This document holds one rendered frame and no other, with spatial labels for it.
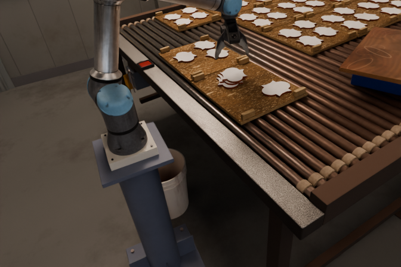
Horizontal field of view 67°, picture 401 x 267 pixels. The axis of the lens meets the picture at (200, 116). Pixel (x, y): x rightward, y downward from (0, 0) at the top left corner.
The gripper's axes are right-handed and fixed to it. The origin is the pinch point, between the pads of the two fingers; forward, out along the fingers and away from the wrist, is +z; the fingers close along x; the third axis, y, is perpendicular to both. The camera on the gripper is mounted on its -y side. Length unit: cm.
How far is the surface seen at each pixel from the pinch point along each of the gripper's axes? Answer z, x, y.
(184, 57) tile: 9.6, 21.0, 29.9
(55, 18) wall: 35, 157, 245
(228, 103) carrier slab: 10.7, 6.2, -20.2
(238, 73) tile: 7.8, -2.4, -0.7
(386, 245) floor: 104, -73, -43
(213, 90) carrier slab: 10.7, 10.6, -8.0
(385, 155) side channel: 9, -34, -63
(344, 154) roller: 13, -25, -57
